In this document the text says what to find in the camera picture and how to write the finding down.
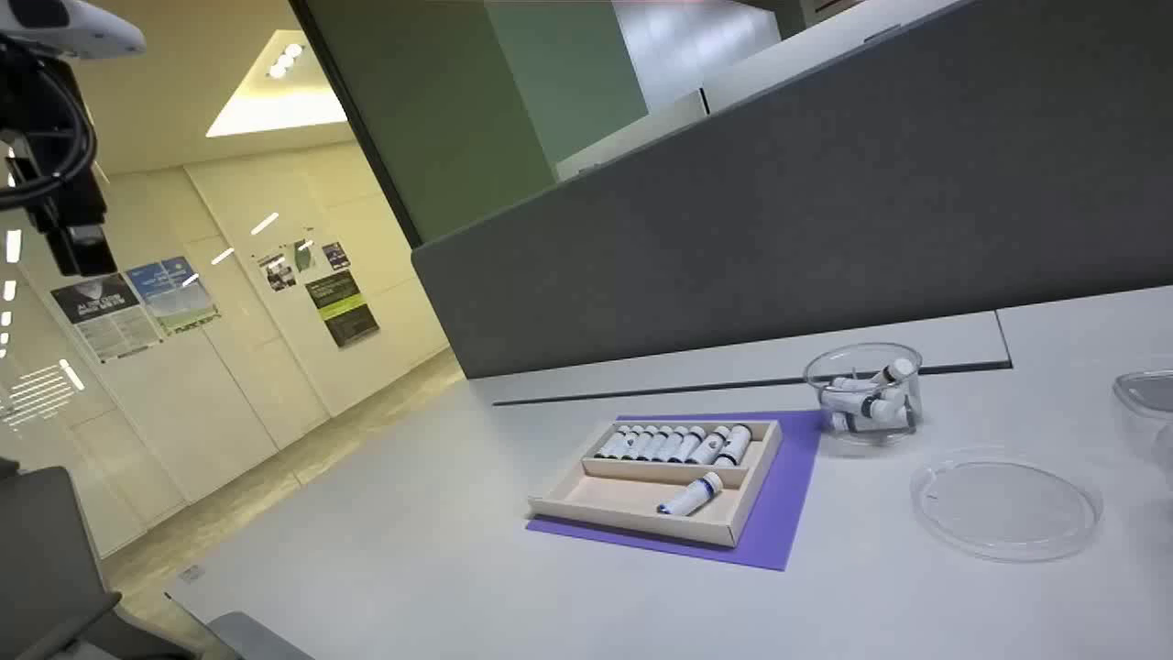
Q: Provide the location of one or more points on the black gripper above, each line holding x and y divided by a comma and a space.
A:
74, 225

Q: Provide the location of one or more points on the white bottle with blue band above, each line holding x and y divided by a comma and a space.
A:
689, 496

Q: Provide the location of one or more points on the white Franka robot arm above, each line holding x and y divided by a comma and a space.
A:
74, 24

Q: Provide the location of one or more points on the small white bottle black cap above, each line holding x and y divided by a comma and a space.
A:
671, 443
641, 443
658, 443
610, 440
685, 443
624, 440

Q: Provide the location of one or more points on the wooden two-compartment tray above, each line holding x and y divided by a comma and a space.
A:
610, 500

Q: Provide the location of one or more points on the large white bottle black cap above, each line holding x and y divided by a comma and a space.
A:
708, 443
733, 443

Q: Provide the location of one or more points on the white bottle in bowl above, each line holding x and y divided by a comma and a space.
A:
845, 397
898, 382
881, 412

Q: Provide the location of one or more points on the dark photo poster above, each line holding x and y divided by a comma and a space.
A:
91, 297

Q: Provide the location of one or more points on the blue sky poster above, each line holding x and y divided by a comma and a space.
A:
172, 294

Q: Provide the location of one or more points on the small dark photo print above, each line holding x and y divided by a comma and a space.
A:
278, 270

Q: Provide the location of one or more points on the small green photo print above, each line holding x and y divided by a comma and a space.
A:
302, 255

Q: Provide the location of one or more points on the ceiling light panel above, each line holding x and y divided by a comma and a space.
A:
278, 91

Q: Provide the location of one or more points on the small brown photo print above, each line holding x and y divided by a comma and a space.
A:
336, 255

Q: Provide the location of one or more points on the black and green poster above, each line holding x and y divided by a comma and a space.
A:
343, 308

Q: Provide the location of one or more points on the dark grey chair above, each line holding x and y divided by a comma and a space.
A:
49, 573

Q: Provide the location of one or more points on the green pillar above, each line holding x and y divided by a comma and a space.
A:
487, 96

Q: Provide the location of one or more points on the grey partition panel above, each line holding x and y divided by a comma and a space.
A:
794, 197

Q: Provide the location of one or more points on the purple mat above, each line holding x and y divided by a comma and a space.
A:
783, 514

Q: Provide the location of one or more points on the clear glass bowl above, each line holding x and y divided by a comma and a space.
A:
855, 360

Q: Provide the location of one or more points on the clear round plastic lid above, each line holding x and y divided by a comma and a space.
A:
1004, 506

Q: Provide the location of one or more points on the clear glass container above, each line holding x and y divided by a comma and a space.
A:
1150, 403

